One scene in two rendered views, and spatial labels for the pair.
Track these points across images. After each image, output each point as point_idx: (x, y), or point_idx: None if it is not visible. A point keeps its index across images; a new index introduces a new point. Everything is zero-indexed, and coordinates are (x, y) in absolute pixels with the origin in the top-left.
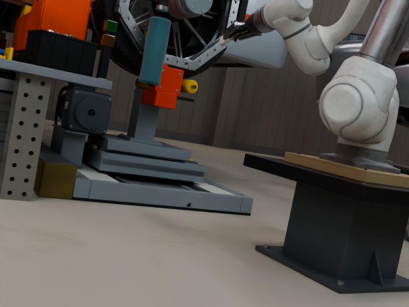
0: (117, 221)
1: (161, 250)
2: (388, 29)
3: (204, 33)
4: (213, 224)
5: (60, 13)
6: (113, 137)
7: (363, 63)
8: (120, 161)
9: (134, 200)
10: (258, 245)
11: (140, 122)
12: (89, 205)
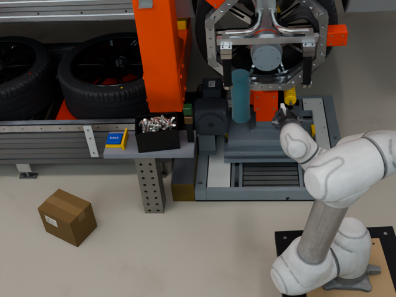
0: (208, 241)
1: (210, 293)
2: (306, 247)
3: None
4: None
5: (158, 89)
6: (240, 125)
7: (293, 260)
8: (238, 156)
9: (240, 198)
10: None
11: None
12: (203, 211)
